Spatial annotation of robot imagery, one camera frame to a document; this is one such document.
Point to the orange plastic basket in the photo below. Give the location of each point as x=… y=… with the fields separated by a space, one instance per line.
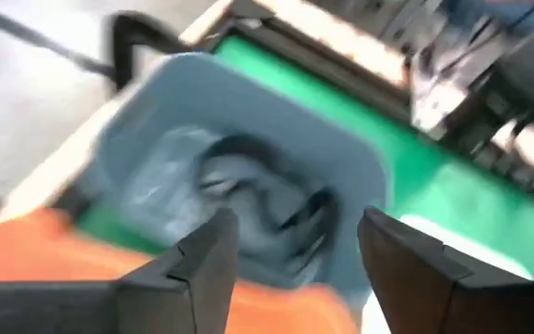
x=40 y=250

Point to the small grey-blue plastic basket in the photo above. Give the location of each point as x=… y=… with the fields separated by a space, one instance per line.
x=230 y=102

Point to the black table clamp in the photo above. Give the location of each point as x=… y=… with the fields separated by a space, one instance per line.
x=125 y=37

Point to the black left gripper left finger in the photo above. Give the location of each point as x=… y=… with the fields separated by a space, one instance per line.
x=156 y=306

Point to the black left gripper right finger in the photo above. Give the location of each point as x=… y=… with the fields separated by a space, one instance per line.
x=434 y=297

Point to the silver metal bracket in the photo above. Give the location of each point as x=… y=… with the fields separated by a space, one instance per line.
x=434 y=111

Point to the black rubber band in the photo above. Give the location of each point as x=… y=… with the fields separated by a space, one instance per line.
x=248 y=144
x=313 y=204

